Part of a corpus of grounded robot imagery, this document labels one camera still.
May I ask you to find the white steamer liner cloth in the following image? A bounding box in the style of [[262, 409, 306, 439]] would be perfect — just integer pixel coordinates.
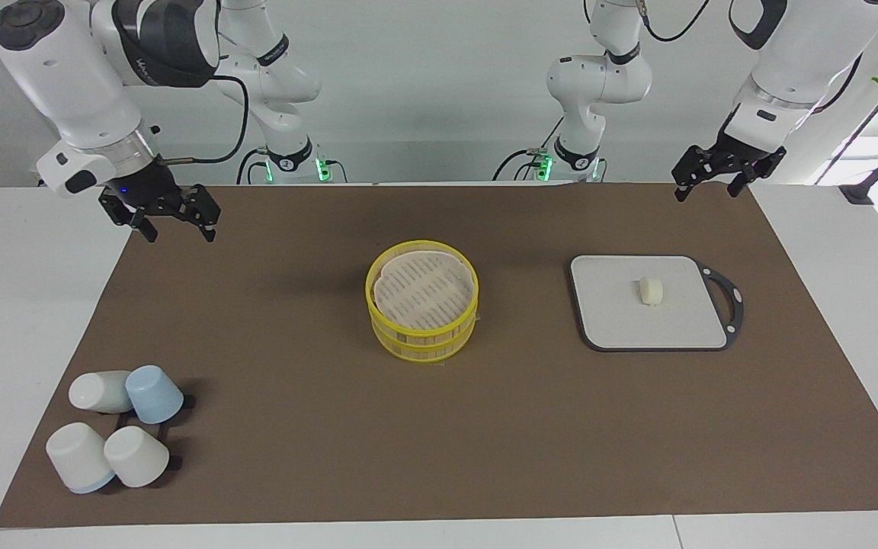
[[374, 254, 475, 331]]

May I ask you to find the yellow slatted steamer tier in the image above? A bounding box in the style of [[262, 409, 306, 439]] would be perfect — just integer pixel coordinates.
[[370, 303, 479, 364]]

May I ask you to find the light blue cup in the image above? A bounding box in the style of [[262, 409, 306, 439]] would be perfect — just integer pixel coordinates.
[[125, 365, 184, 425]]

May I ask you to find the plain white cup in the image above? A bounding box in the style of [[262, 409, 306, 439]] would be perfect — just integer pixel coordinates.
[[104, 425, 171, 489], [69, 371, 135, 415]]

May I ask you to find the black cup rack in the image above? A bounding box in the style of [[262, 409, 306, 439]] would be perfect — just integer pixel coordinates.
[[107, 393, 196, 475]]

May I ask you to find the white cup with blue rim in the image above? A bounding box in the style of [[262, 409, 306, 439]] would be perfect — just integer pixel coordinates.
[[46, 422, 117, 495]]

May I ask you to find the brown table mat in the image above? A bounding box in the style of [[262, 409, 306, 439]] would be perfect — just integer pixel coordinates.
[[0, 183, 878, 528]]

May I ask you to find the black base cable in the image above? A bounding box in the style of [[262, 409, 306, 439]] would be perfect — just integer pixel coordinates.
[[236, 146, 272, 185], [492, 148, 543, 182]]

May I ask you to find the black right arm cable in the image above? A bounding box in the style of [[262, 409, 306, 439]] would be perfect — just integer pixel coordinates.
[[159, 72, 251, 167]]

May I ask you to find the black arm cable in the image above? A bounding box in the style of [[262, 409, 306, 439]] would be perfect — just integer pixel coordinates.
[[633, 0, 864, 117], [159, 72, 251, 167]]

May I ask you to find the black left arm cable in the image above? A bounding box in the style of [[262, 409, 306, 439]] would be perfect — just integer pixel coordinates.
[[633, 0, 864, 117]]

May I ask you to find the grey cutting board with handle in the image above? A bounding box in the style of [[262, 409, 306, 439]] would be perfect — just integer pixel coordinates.
[[567, 255, 745, 353]]

